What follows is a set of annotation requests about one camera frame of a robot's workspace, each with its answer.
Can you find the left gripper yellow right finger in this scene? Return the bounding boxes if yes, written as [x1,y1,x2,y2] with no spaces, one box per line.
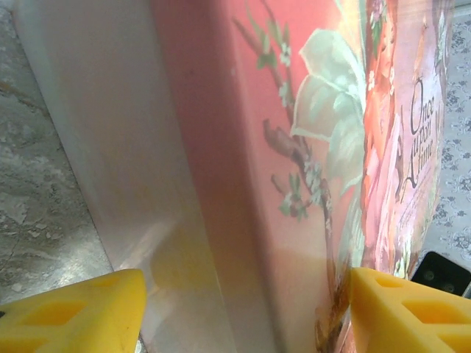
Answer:
[348,266,471,353]

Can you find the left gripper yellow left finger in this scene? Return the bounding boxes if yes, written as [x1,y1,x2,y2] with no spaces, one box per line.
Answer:
[0,268,149,353]

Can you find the pink storybook-style box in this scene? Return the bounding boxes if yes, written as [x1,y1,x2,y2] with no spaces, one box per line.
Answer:
[13,0,458,353]

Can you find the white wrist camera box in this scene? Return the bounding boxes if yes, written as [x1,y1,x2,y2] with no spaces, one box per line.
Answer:
[409,249,471,299]

